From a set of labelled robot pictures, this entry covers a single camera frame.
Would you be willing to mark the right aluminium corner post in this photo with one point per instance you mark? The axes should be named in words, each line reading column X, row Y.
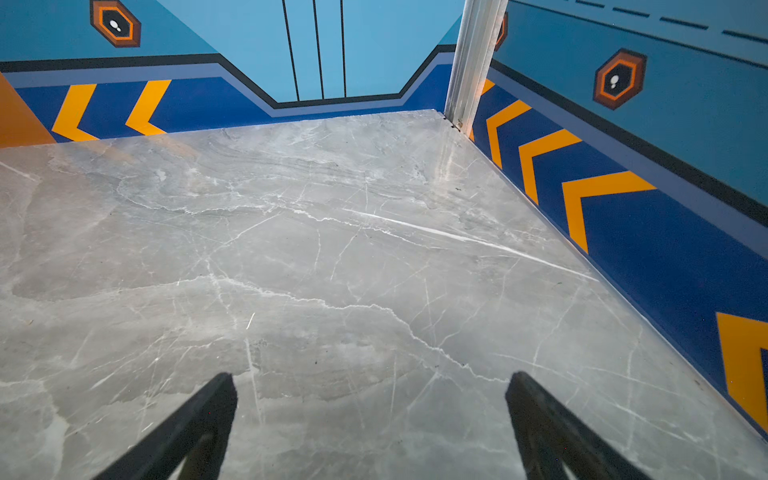
column 480, row 25

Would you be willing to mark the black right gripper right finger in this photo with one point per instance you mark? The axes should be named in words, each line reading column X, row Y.
column 553, row 443

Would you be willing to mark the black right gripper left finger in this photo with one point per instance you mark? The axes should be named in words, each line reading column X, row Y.
column 193, row 440

